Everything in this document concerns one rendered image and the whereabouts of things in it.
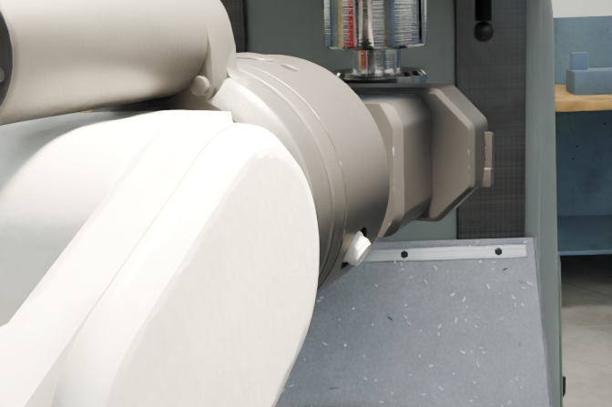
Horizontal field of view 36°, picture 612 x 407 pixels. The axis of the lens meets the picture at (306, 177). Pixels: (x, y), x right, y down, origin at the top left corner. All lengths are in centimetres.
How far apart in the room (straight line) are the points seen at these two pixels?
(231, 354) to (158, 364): 3
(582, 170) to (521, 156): 405
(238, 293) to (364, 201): 11
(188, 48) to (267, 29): 55
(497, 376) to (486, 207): 15
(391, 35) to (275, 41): 40
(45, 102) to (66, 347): 7
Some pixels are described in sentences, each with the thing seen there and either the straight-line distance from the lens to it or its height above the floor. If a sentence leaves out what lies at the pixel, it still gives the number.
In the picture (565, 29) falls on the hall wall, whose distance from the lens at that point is 478.
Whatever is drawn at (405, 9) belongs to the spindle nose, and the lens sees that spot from 42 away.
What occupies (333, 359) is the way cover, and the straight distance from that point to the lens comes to 82.
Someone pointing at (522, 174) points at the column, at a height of 115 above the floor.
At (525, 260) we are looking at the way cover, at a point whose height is 107.
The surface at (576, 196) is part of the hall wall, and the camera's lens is 490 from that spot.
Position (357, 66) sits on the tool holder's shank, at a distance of 43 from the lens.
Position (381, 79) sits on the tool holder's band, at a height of 127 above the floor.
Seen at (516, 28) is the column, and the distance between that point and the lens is 82.
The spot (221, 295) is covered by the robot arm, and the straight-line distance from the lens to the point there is 19.
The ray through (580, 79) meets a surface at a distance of 417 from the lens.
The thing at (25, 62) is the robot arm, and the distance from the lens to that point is 20.
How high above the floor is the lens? 130
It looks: 10 degrees down
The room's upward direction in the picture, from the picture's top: 2 degrees counter-clockwise
